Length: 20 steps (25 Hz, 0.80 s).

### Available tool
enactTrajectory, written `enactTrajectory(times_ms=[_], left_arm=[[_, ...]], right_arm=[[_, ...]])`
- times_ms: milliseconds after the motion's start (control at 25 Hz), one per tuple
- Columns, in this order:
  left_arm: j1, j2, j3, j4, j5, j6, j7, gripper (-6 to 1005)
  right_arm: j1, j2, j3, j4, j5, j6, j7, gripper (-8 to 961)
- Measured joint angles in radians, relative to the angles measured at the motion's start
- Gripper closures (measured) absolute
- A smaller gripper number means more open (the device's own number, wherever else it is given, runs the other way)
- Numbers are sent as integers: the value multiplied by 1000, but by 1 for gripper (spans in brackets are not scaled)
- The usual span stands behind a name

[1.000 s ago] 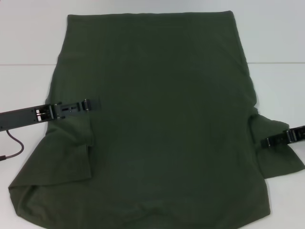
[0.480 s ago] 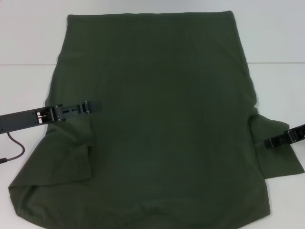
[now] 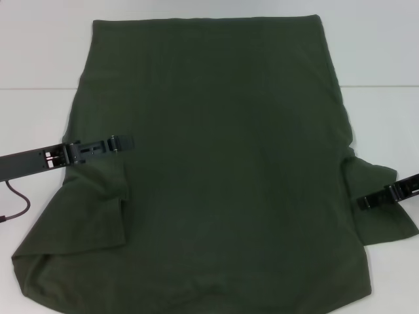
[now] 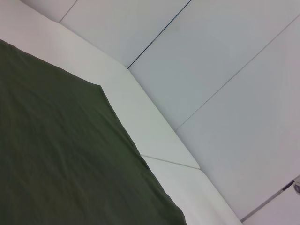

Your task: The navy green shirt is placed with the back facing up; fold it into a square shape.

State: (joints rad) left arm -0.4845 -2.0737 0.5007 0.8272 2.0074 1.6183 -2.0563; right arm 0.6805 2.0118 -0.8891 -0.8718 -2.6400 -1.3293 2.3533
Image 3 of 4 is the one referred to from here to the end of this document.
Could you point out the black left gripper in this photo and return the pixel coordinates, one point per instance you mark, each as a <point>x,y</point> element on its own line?
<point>23,163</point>

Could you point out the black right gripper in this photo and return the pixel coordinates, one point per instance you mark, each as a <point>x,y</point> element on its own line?
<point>407,188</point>

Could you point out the dark green shirt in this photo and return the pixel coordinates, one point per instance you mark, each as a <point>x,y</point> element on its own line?
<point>229,163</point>

